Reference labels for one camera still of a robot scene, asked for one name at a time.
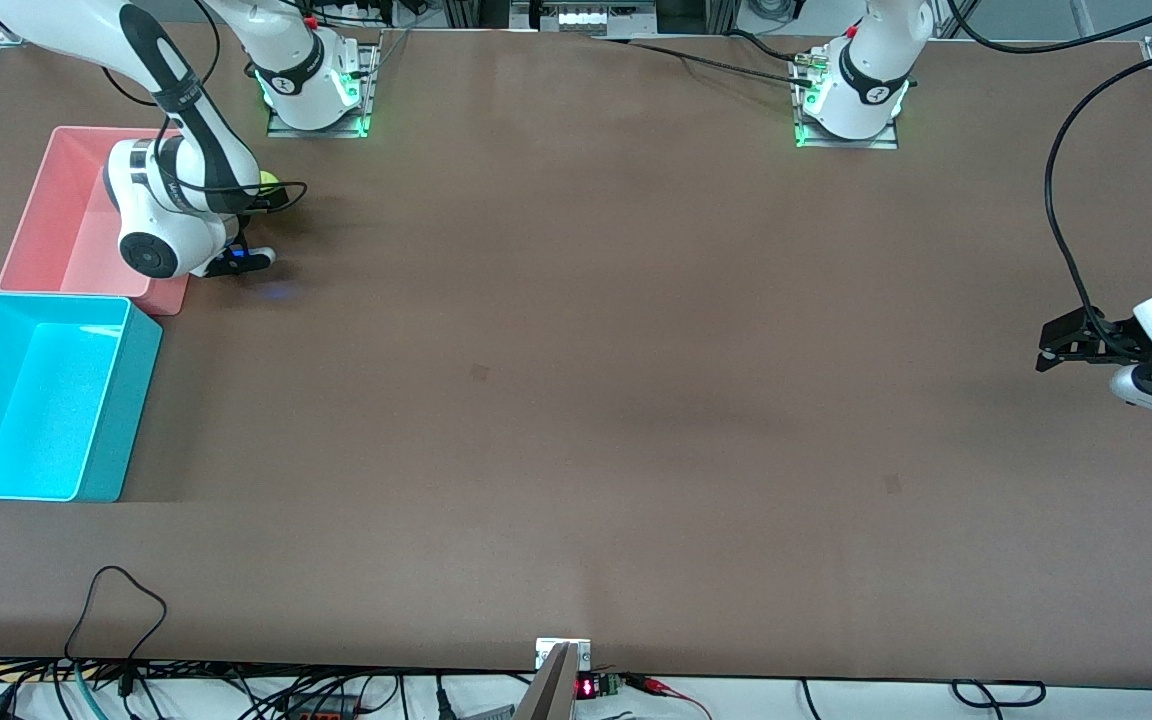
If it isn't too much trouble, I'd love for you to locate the red clip wire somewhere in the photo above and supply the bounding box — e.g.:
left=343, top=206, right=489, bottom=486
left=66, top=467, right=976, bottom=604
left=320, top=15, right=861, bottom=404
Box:
left=626, top=675, right=715, bottom=720

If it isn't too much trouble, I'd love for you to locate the black cable to arm base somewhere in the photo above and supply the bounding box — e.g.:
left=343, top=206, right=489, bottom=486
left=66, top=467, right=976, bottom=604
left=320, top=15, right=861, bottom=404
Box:
left=591, top=35, right=822, bottom=89

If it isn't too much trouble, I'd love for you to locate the black flat looped cable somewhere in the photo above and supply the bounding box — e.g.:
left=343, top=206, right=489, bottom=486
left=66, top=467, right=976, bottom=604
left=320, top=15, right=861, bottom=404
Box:
left=951, top=679, right=1047, bottom=708

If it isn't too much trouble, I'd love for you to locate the blue plastic bin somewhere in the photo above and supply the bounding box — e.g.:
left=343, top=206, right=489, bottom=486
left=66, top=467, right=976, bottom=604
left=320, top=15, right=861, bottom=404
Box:
left=0, top=293, right=164, bottom=503

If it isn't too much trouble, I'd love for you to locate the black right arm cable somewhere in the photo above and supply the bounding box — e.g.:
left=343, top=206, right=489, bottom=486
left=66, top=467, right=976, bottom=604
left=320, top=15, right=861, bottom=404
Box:
left=96, top=0, right=309, bottom=216

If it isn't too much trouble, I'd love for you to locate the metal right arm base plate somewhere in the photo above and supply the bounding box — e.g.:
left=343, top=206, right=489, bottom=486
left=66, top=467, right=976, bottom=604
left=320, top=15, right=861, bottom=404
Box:
left=266, top=42, right=379, bottom=139

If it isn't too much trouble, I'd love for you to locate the grey metal camera mount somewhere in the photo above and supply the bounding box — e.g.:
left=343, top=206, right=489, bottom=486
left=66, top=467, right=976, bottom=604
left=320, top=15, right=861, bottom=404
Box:
left=514, top=638, right=593, bottom=720

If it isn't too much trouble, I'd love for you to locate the metal box with white lights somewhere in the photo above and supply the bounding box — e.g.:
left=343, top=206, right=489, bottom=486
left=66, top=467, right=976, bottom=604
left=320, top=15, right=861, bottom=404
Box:
left=511, top=0, right=659, bottom=34

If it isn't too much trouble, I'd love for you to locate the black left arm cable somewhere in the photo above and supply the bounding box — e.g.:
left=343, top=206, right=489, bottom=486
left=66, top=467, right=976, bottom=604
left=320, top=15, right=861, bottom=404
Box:
left=946, top=0, right=1152, bottom=361

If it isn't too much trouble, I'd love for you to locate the thin black looped cable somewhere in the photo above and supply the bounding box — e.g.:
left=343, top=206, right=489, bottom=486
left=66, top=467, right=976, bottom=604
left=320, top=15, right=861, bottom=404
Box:
left=64, top=566, right=169, bottom=669

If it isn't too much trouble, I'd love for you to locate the pink plastic bin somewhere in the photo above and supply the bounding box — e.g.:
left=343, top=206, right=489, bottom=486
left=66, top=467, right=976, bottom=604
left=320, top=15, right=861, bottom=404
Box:
left=0, top=126, right=190, bottom=316

